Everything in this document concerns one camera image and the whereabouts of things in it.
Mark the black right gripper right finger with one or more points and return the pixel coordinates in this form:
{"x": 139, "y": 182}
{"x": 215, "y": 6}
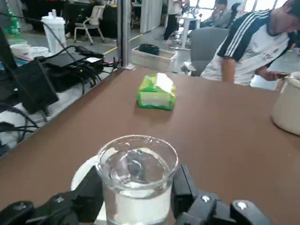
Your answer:
{"x": 185, "y": 187}

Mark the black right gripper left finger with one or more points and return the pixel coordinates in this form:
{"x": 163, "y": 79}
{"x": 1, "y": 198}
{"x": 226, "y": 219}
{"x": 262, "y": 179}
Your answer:
{"x": 84, "y": 194}

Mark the clear glass measuring cup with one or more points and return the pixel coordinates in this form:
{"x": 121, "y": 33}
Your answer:
{"x": 138, "y": 201}

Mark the white paper cup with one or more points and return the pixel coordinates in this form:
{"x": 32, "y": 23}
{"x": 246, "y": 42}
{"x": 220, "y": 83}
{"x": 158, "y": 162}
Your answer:
{"x": 20, "y": 51}

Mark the green tissue pack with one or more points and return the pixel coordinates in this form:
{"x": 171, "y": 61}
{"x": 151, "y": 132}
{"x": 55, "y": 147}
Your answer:
{"x": 154, "y": 98}

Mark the black power supply box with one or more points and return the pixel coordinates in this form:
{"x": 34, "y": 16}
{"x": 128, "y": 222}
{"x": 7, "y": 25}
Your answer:
{"x": 68, "y": 58}
{"x": 32, "y": 84}

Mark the white crate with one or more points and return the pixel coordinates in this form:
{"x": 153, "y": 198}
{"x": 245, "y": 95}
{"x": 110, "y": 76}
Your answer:
{"x": 152, "y": 59}

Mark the grey office chair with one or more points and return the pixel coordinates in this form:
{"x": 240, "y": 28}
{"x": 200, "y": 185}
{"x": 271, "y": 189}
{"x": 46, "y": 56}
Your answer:
{"x": 206, "y": 47}

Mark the person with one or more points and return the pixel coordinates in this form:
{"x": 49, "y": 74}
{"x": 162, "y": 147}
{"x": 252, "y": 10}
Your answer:
{"x": 248, "y": 47}

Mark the white lidded tumbler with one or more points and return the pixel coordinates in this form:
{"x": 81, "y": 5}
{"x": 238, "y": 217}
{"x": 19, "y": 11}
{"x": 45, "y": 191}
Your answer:
{"x": 55, "y": 32}

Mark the white mesh office chair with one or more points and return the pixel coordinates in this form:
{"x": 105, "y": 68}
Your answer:
{"x": 95, "y": 18}

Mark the aluminium frame post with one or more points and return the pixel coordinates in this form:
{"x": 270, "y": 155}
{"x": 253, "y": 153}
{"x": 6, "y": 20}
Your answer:
{"x": 123, "y": 35}

